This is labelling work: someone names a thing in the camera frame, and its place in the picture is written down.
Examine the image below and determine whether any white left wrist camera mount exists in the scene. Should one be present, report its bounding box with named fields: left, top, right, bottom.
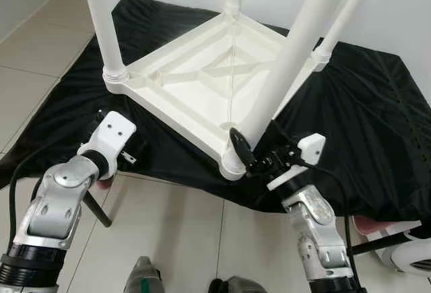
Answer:
left=77, top=111, right=137, bottom=172

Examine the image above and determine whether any grey robot left leg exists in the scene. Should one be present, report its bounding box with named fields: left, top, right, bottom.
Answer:
left=125, top=256, right=166, bottom=293

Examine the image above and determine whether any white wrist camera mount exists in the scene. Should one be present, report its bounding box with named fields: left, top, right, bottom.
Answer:
left=77, top=111, right=137, bottom=172
left=267, top=133, right=327, bottom=191

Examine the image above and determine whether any black tablecloth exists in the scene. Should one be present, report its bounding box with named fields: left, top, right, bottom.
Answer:
left=0, top=0, right=431, bottom=223

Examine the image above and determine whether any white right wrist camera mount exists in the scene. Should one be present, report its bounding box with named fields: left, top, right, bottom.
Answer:
left=267, top=133, right=327, bottom=191

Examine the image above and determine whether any white rounded appliance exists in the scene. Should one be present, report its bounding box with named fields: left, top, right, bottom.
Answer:
left=374, top=222, right=431, bottom=278

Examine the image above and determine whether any grey robot leg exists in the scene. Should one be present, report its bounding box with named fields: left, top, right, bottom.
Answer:
left=209, top=276, right=270, bottom=293
left=125, top=256, right=166, bottom=293

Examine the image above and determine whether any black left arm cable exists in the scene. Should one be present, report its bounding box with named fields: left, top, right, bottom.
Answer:
left=5, top=162, right=41, bottom=243

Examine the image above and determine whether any black metal table leg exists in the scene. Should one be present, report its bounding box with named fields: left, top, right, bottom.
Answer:
left=82, top=192, right=113, bottom=228
left=350, top=232, right=416, bottom=257

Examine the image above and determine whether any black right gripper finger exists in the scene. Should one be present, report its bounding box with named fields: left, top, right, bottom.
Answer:
left=268, top=119, right=292, bottom=151
left=229, top=127, right=258, bottom=172

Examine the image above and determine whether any pink table frame corner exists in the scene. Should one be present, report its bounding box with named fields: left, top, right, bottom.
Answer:
left=354, top=215, right=405, bottom=237

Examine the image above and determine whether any grey robot right leg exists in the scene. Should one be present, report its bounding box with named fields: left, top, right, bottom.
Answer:
left=209, top=276, right=270, bottom=293

